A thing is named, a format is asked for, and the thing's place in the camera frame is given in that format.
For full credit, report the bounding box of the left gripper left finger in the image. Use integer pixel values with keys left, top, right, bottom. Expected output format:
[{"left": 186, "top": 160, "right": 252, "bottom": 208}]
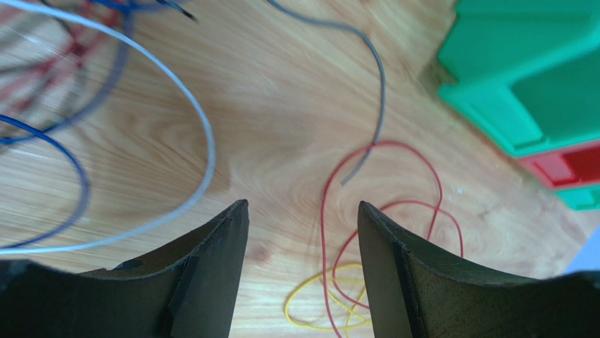
[{"left": 1, "top": 200, "right": 249, "bottom": 337}]

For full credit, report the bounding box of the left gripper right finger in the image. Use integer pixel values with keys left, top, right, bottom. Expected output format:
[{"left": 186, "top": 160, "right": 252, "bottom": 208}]
[{"left": 358, "top": 202, "right": 599, "bottom": 337}]

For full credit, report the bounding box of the yellow wire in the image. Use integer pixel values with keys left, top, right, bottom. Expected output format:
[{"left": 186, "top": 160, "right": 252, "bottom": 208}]
[{"left": 284, "top": 263, "right": 372, "bottom": 333}]

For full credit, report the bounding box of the red wire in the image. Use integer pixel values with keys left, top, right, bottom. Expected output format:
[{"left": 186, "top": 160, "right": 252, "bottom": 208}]
[{"left": 320, "top": 140, "right": 465, "bottom": 338}]

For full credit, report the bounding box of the right green plastic bin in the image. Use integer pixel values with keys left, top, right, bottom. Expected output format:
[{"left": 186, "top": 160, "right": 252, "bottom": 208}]
[{"left": 556, "top": 184, "right": 599, "bottom": 211}]

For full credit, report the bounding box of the green plastic bin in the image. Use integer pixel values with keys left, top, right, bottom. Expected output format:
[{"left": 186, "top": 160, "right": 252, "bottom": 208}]
[
  {"left": 438, "top": 0, "right": 599, "bottom": 157},
  {"left": 556, "top": 184, "right": 599, "bottom": 211}
]

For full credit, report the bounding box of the red plastic bin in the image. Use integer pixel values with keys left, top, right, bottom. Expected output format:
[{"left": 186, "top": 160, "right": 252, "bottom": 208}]
[{"left": 517, "top": 140, "right": 599, "bottom": 190}]

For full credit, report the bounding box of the left green plastic bin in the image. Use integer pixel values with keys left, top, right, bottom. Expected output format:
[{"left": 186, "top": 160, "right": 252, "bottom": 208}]
[{"left": 438, "top": 0, "right": 599, "bottom": 157}]

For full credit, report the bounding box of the white wire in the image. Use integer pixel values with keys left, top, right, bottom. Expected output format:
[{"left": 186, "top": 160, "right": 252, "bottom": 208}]
[{"left": 0, "top": 0, "right": 217, "bottom": 257}]

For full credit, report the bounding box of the blue wire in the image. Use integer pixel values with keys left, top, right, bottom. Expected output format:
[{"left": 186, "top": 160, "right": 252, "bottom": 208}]
[{"left": 0, "top": 113, "right": 91, "bottom": 250}]

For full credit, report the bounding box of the dark purple wire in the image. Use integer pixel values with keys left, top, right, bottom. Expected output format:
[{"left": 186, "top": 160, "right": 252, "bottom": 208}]
[{"left": 0, "top": 0, "right": 198, "bottom": 146}]

